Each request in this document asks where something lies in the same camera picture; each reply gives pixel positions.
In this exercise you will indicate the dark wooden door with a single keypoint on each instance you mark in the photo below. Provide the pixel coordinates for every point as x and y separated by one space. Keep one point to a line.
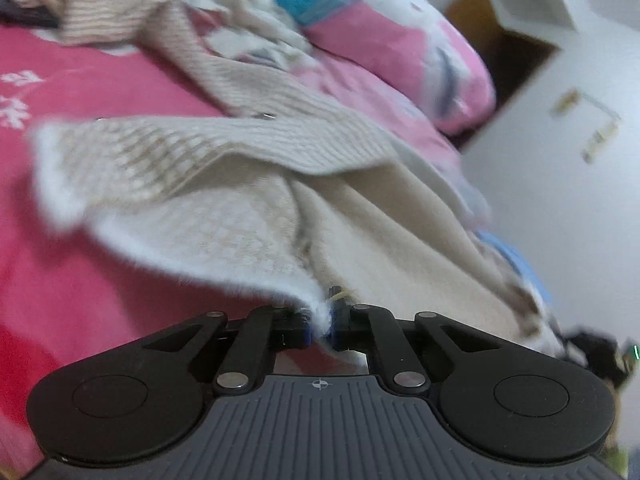
515 60

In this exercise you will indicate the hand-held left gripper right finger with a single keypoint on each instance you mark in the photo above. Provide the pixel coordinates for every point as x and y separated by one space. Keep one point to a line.
337 332

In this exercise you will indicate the pink printed quilt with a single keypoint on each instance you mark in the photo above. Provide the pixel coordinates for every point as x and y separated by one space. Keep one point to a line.
400 35

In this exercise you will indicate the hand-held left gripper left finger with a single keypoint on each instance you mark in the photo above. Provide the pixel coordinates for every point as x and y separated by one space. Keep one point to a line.
300 332

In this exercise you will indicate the beige checked knit cardigan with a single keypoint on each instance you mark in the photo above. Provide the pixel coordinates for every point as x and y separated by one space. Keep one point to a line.
250 210

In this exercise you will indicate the white knit garment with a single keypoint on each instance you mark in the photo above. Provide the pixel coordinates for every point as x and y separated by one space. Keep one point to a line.
250 5

